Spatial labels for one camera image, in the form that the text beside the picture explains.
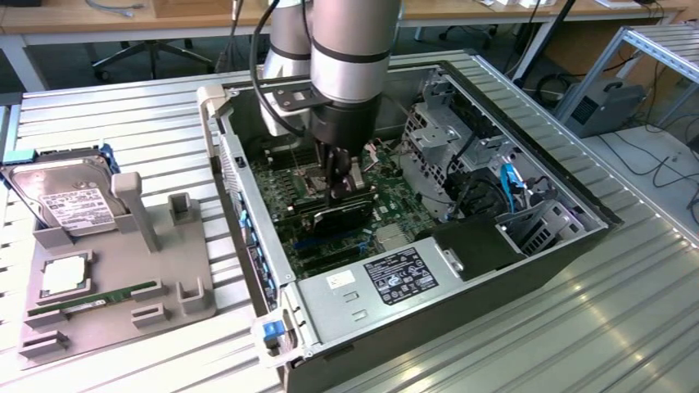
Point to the blue case latch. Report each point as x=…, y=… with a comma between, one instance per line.
x=272, y=331

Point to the grey parts rack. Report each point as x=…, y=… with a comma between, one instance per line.
x=147, y=278

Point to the blue expansion slot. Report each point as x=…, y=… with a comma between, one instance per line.
x=306, y=242

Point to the silver disk bay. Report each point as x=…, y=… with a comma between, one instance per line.
x=546, y=233

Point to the silver CPU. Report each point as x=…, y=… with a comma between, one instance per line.
x=64, y=276

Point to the silver power supply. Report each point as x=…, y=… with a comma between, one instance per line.
x=350, y=303

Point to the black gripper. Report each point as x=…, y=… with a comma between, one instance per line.
x=347, y=123

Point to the grey control box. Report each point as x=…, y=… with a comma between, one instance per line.
x=611, y=110

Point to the green RAM stick white label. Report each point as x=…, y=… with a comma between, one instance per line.
x=117, y=294

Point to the hard drive with blue caddy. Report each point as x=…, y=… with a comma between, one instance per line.
x=111, y=161

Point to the open black PC case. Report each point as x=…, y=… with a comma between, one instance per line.
x=436, y=327

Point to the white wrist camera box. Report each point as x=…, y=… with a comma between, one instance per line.
x=284, y=120

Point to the silver drive cage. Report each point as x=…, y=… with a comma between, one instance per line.
x=431, y=176

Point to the silver chipset heatsink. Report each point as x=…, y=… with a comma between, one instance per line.
x=390, y=238

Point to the thin metal locking lever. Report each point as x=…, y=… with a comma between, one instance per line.
x=298, y=161

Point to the graphics card with metal bracket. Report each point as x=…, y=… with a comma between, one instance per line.
x=347, y=217

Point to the black expansion slot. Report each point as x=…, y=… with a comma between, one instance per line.
x=330, y=254
x=332, y=263

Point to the aluminium profile frame table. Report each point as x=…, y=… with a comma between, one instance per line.
x=660, y=41

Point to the wooden desk white frame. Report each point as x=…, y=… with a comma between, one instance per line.
x=65, y=20
x=475, y=14

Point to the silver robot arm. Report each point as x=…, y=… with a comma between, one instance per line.
x=350, y=61

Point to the metal socket cover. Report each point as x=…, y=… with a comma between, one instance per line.
x=382, y=153

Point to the installed green RAM stick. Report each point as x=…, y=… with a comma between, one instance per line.
x=303, y=210

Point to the black plastic shroud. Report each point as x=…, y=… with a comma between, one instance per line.
x=475, y=245

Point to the silver hard disk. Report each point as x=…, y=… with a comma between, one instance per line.
x=60, y=184

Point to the green motherboard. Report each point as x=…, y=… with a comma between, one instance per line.
x=404, y=204

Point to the black office chair base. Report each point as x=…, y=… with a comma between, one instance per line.
x=155, y=51

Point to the CPU socket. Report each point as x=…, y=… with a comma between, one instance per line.
x=311, y=182

